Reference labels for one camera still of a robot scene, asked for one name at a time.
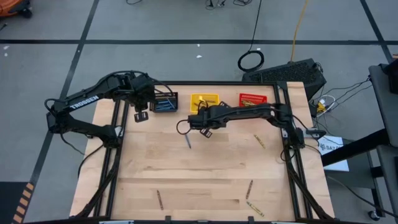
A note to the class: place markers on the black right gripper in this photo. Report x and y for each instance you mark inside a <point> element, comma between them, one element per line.
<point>211,119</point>

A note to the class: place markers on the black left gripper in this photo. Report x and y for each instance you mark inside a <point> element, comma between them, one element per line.
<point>143,104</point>

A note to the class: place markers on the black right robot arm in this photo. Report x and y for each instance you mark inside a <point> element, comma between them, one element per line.
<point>248,112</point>

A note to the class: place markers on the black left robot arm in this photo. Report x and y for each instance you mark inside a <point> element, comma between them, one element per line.
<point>84,102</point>

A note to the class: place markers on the black plastic basket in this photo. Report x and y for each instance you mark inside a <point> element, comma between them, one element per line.
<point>152,105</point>

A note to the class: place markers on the yellow plastic basket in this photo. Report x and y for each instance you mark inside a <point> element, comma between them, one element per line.
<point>194,101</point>

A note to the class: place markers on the red plastic basket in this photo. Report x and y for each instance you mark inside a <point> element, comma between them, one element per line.
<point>253,97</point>

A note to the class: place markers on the black plastic crate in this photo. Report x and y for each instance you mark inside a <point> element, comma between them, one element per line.
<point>289,73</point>

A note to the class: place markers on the yellow plug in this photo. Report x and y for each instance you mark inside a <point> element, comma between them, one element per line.
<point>320,108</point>

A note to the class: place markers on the white printed sheet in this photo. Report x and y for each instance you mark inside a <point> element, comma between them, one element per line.
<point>334,144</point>

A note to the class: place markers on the black metal beam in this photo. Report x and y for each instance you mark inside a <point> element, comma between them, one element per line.
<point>354,148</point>

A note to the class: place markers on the orange wheeled cart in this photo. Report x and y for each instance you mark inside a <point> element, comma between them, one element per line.
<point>9,6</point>

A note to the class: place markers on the black mat with orange stripes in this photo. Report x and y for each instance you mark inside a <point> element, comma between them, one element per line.
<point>9,202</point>

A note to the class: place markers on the grey side table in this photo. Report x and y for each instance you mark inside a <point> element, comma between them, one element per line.
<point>384,99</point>

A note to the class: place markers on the black box on side table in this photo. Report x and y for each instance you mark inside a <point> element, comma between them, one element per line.
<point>392,76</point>

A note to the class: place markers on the black caster wheel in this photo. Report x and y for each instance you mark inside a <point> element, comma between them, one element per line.
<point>373,215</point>

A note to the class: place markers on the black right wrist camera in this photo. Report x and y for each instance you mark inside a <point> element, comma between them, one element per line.
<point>195,120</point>

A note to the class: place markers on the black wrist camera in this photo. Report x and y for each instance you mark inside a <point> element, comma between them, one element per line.
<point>143,83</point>
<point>195,120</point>

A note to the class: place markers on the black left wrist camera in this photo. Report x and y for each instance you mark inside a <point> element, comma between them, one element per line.
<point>143,83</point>

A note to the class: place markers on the black aluminium table frame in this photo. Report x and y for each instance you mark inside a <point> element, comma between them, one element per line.
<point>217,83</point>

